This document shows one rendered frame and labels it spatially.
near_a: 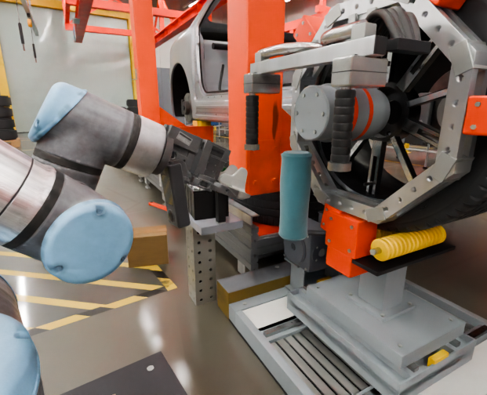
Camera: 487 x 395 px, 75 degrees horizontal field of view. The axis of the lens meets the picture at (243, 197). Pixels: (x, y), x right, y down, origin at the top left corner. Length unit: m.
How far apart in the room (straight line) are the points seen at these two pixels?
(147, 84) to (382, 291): 2.54
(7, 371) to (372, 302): 1.02
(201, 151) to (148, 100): 2.54
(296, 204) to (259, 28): 0.66
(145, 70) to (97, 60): 10.84
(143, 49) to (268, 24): 1.94
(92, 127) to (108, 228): 0.17
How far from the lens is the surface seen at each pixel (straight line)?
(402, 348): 1.07
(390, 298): 1.17
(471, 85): 0.75
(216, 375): 1.23
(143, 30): 3.14
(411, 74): 0.94
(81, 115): 0.48
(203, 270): 1.46
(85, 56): 13.82
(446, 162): 0.75
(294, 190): 0.92
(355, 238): 0.92
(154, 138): 0.51
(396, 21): 0.72
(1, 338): 0.40
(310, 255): 1.28
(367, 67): 0.64
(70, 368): 1.38
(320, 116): 0.77
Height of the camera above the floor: 0.87
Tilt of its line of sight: 16 degrees down
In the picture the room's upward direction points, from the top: straight up
